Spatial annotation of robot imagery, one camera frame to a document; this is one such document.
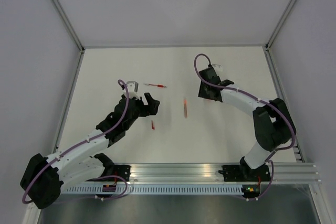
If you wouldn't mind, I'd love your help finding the wooden orange highlighter pencil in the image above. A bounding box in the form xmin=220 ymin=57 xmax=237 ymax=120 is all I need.
xmin=183 ymin=98 xmax=188 ymax=119

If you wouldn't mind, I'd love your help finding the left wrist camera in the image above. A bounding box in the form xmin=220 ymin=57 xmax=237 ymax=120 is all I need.
xmin=126 ymin=81 xmax=139 ymax=93

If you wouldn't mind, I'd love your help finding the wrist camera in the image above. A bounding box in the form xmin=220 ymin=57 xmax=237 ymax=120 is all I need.
xmin=210 ymin=64 xmax=223 ymax=72
xmin=126 ymin=81 xmax=139 ymax=93

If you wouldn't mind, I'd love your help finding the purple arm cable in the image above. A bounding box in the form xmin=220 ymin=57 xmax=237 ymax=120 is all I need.
xmin=22 ymin=79 xmax=131 ymax=204
xmin=193 ymin=54 xmax=297 ymax=162

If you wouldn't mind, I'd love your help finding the aluminium mounting rail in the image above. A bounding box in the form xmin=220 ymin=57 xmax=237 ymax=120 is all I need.
xmin=62 ymin=163 xmax=323 ymax=185

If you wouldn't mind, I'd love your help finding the white slotted cable duct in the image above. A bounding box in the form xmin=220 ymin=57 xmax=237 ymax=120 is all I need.
xmin=64 ymin=184 xmax=243 ymax=196

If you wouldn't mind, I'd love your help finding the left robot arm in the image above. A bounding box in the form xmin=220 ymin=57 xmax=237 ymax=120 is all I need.
xmin=20 ymin=93 xmax=160 ymax=209

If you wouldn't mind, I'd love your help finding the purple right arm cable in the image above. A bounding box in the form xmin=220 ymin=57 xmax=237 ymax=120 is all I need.
xmin=193 ymin=54 xmax=297 ymax=162

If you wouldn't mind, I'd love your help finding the left aluminium frame post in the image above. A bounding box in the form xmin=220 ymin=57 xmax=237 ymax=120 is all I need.
xmin=50 ymin=0 xmax=85 ymax=52

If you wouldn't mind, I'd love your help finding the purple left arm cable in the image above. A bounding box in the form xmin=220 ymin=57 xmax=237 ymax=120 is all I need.
xmin=22 ymin=79 xmax=131 ymax=204

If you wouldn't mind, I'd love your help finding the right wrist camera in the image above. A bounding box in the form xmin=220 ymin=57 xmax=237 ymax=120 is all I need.
xmin=210 ymin=64 xmax=223 ymax=72

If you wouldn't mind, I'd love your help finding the red gel pen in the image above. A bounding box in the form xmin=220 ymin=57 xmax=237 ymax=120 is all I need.
xmin=144 ymin=83 xmax=167 ymax=88

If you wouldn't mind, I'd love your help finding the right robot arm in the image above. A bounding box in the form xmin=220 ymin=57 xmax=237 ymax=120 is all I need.
xmin=196 ymin=65 xmax=297 ymax=180

